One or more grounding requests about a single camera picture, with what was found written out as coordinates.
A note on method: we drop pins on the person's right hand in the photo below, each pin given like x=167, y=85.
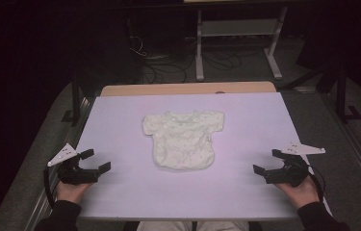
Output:
x=301, y=195

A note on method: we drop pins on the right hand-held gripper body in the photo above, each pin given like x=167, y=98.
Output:
x=288, y=174

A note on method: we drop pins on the black metal stand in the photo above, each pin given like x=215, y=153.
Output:
x=76, y=102
x=341, y=96

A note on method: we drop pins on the person's left hand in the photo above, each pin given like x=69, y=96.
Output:
x=70, y=192

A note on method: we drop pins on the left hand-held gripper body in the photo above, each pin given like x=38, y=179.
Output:
x=75, y=175

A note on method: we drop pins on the white metal table frame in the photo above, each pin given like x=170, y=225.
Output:
x=237, y=27

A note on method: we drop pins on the pale green baby shirt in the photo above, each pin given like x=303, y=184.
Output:
x=183, y=138

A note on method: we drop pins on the wooden table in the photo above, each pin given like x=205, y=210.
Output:
x=184, y=89

